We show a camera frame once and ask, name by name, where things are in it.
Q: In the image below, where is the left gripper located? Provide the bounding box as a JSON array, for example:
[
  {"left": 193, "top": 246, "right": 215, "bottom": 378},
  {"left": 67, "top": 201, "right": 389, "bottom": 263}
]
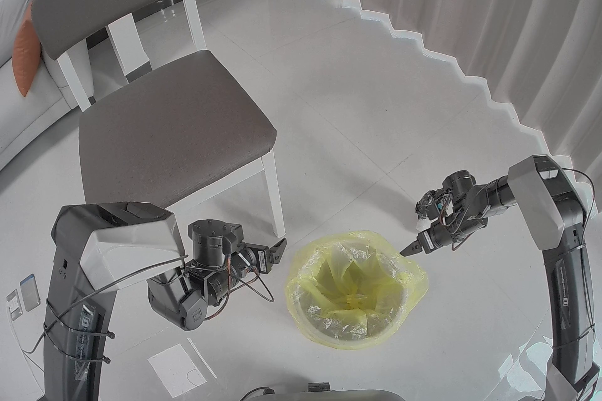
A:
[{"left": 238, "top": 237, "right": 288, "bottom": 276}]

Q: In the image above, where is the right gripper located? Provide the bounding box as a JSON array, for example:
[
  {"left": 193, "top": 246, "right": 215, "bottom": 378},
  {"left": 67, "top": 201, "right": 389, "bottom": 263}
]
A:
[{"left": 400, "top": 220, "right": 486, "bottom": 256}]

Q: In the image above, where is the yellow plastic bag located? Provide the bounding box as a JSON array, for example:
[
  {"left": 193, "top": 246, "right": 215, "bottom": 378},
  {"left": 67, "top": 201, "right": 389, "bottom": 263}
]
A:
[{"left": 285, "top": 230, "right": 430, "bottom": 350}]

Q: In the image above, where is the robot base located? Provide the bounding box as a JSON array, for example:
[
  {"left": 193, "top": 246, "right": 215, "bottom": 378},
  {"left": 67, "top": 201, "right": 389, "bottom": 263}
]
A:
[{"left": 273, "top": 383, "right": 400, "bottom": 401}]

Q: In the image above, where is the white trash bin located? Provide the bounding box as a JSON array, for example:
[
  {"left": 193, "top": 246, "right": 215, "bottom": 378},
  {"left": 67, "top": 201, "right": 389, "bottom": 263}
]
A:
[{"left": 294, "top": 244, "right": 410, "bottom": 346}]

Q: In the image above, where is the grey and white chair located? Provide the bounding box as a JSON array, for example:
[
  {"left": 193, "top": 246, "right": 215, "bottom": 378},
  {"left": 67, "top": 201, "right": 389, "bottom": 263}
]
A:
[{"left": 30, "top": 0, "right": 287, "bottom": 239}]

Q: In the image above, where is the white sofa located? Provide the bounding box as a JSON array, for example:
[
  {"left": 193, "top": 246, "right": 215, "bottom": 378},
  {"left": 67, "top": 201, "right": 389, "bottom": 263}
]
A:
[{"left": 0, "top": 0, "right": 83, "bottom": 174}]

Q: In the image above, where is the orange cushion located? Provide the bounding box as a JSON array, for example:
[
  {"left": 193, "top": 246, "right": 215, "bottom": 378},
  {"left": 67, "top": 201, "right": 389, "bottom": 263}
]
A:
[{"left": 13, "top": 4, "right": 43, "bottom": 98}]

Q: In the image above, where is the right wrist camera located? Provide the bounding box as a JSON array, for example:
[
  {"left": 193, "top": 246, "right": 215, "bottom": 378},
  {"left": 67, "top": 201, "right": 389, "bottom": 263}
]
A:
[{"left": 435, "top": 189, "right": 456, "bottom": 216}]

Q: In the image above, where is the black cable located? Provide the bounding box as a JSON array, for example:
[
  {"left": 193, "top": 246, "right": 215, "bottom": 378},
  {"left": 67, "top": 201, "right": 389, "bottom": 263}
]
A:
[{"left": 240, "top": 386, "right": 276, "bottom": 401}]

